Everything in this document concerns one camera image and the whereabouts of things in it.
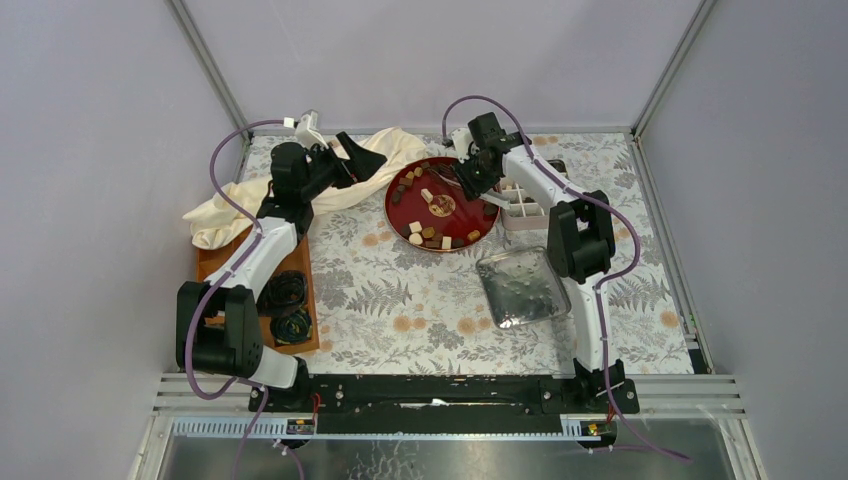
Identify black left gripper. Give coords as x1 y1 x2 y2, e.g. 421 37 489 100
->
297 132 385 202

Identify silver metal tongs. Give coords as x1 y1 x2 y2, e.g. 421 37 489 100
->
427 163 462 189

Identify pink tin with white dividers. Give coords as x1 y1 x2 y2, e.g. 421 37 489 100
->
499 153 570 231

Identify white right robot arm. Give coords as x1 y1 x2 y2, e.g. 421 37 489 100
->
451 113 628 415

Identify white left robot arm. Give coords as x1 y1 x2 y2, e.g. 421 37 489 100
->
176 132 387 411

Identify red round tray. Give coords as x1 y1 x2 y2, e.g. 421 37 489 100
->
384 157 500 252

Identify silver tin lid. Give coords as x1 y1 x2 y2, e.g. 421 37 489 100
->
475 246 572 330

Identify cream cloth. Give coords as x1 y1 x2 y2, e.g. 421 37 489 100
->
183 127 428 250

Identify floral table mat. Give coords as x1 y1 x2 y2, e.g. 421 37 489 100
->
306 133 693 375

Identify black paper cup liners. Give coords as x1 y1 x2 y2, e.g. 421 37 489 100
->
257 270 313 346

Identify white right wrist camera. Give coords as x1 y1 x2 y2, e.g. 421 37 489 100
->
444 127 476 162

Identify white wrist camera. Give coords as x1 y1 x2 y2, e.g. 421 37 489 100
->
283 109 328 149
444 127 476 162

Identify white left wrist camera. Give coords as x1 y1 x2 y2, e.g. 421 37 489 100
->
283 109 328 149

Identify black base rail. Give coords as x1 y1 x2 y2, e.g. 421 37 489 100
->
248 374 640 435

